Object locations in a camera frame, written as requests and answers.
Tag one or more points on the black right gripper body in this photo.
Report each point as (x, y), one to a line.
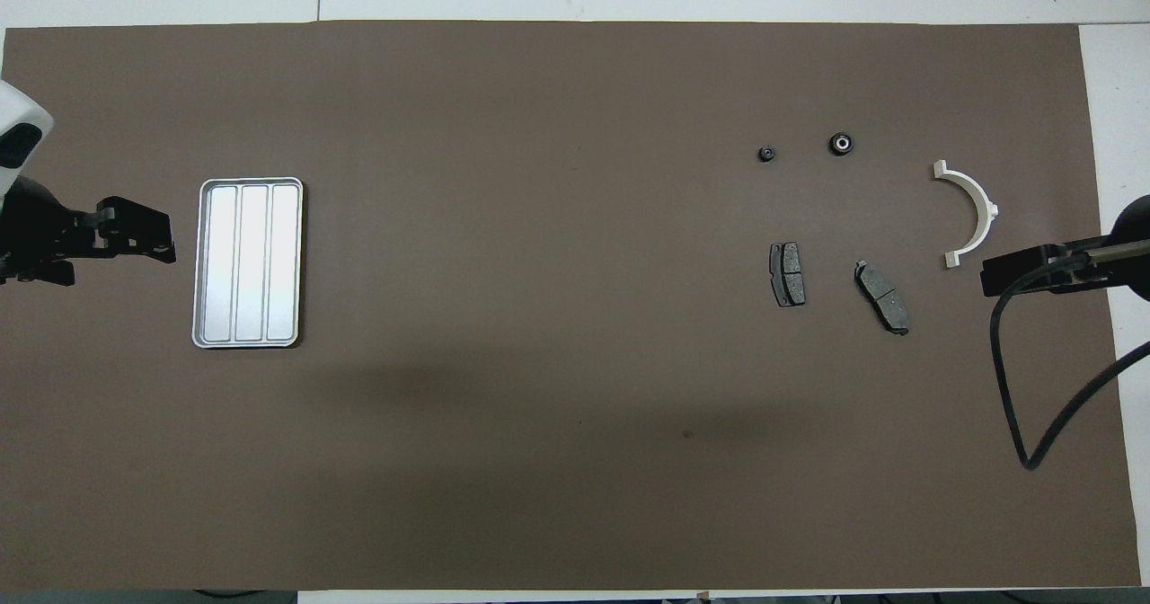
(1134, 267)

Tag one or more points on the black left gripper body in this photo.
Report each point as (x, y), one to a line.
(31, 231)

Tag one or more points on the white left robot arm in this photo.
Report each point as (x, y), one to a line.
(13, 110)

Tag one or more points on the silver metal tray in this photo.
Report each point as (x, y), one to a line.
(248, 262)

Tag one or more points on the long curved brake pad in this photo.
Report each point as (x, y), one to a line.
(882, 297)

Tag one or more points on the short rectangular brake pad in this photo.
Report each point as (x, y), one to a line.
(788, 274)

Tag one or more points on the brown table mat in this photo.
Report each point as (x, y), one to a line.
(539, 316)

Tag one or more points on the white curved plastic bracket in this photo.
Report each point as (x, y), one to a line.
(977, 195)

